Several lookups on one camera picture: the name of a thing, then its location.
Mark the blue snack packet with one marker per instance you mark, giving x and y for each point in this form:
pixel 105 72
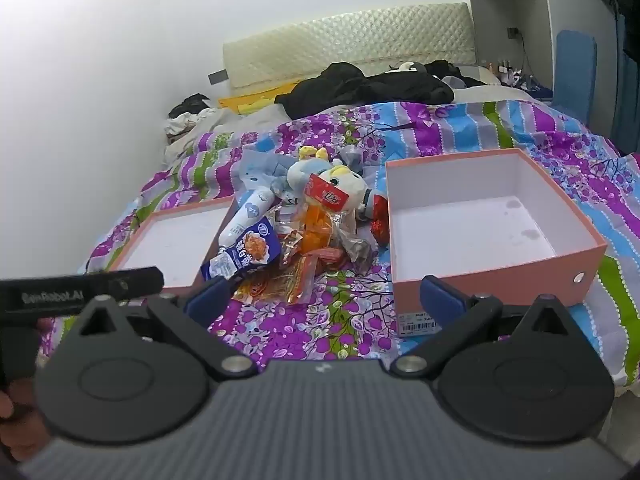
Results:
pixel 250 250

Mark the clear red sausage packet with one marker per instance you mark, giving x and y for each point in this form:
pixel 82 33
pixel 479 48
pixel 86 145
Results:
pixel 330 255

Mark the clear brown snack packet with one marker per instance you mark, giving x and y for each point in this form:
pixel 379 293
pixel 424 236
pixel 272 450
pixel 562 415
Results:
pixel 287 232

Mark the white grey wall cabinet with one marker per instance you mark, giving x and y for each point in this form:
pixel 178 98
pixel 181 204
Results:
pixel 505 0

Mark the pink box lid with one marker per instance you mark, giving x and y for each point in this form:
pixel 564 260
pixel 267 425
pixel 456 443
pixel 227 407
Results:
pixel 170 245

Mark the white spray bottle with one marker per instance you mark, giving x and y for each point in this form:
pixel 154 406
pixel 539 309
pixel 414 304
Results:
pixel 245 217

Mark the purple floral blanket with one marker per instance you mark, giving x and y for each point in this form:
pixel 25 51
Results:
pixel 350 120

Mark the person's left hand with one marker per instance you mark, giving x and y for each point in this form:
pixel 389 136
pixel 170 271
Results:
pixel 17 420

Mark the grey blue plastic bag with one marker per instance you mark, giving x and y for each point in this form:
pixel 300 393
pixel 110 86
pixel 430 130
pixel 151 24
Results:
pixel 260 170

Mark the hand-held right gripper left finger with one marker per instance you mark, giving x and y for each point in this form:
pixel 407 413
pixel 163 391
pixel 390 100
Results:
pixel 207 292

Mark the black garment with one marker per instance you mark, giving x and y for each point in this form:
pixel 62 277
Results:
pixel 445 67

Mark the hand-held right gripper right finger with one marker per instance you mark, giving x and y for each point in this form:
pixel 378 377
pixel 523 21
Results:
pixel 440 295

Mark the cream quilted headboard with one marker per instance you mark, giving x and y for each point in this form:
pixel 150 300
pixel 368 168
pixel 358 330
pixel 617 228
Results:
pixel 350 35

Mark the black and white plush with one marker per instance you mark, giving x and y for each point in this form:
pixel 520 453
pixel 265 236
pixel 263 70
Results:
pixel 410 66

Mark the black and white clothes heap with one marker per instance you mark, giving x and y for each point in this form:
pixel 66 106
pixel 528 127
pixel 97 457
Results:
pixel 192 105

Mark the small blue plush doll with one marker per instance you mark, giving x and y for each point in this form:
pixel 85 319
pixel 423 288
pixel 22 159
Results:
pixel 305 170

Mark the black clothes pile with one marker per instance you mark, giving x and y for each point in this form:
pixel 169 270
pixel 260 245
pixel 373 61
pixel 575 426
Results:
pixel 350 90

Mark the blue padded board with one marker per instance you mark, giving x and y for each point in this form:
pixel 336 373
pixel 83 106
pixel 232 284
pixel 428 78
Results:
pixel 575 75

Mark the yellow pillow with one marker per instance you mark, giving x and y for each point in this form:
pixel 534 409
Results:
pixel 245 102

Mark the red label snack packet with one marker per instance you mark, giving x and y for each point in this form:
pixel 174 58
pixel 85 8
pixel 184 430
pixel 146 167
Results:
pixel 327 192

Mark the dark wall socket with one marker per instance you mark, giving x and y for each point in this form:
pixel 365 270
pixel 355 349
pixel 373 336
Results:
pixel 513 33

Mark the pink cardboard box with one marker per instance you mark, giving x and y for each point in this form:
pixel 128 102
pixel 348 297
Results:
pixel 475 185

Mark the white face plush doll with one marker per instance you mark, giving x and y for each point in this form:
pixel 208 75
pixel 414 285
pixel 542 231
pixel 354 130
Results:
pixel 342 176

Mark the red foil snack packet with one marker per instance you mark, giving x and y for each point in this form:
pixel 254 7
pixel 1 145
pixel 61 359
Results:
pixel 380 227

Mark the grey wall switch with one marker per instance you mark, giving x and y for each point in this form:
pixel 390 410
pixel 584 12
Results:
pixel 218 78

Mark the clear packet orange print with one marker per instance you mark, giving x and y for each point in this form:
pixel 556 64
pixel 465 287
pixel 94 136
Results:
pixel 270 287

